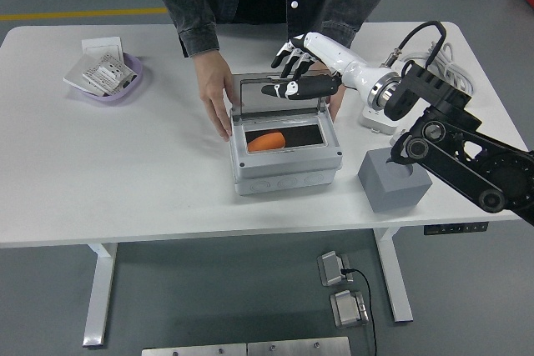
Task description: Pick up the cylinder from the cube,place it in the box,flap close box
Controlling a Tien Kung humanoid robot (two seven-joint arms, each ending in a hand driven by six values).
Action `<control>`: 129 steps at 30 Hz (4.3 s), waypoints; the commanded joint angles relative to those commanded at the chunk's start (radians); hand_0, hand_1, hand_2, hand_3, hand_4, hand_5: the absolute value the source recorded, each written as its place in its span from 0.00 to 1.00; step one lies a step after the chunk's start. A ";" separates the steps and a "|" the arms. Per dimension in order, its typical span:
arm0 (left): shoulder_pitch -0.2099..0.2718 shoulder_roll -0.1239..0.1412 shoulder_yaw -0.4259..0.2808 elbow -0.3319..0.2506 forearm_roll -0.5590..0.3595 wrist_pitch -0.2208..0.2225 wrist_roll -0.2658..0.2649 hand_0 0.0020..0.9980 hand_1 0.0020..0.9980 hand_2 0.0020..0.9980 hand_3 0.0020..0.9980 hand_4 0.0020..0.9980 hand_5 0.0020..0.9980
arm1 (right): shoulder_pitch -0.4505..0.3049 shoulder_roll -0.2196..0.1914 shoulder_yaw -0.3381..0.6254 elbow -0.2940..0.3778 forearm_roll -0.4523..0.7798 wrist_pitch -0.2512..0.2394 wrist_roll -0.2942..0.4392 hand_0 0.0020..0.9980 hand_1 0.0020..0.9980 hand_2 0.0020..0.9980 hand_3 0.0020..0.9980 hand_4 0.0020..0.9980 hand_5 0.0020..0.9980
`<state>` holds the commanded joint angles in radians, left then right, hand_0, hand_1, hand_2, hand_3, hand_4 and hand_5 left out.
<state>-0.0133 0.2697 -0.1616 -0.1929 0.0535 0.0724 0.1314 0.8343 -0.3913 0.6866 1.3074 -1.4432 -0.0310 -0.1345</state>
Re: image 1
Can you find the person's left hand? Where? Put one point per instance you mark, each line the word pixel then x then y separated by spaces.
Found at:
pixel 339 101

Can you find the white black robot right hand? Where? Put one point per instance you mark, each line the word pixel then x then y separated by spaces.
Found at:
pixel 354 70

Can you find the person's right hand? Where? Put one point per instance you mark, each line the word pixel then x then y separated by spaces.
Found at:
pixel 215 89

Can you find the orange cylinder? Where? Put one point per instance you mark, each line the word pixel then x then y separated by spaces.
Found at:
pixel 267 142

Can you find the grey enclosure box clear lid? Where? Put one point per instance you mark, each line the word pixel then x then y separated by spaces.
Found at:
pixel 288 164

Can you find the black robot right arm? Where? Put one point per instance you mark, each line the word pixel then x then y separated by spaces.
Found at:
pixel 459 160

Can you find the grey cube with round hole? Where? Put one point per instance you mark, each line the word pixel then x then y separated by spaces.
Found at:
pixel 388 189

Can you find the purple plastic tray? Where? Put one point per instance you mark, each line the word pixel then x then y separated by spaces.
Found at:
pixel 125 95

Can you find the printed white socket panel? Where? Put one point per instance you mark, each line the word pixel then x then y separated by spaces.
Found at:
pixel 106 72

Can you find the white flat plate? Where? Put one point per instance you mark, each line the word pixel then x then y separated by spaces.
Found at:
pixel 75 74

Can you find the yellow floor tape line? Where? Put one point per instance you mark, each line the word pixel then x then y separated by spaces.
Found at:
pixel 83 14

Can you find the silver foot pedal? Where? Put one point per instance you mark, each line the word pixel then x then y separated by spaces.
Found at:
pixel 348 310
pixel 331 268

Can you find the black table control panel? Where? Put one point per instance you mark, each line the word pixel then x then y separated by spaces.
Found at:
pixel 454 229

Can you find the white table leg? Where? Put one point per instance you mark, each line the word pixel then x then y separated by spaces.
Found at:
pixel 102 289
pixel 394 277

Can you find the plain white switch plate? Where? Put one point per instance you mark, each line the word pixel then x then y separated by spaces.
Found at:
pixel 102 45

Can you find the metal base plate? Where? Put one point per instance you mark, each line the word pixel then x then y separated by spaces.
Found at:
pixel 298 347
pixel 192 350

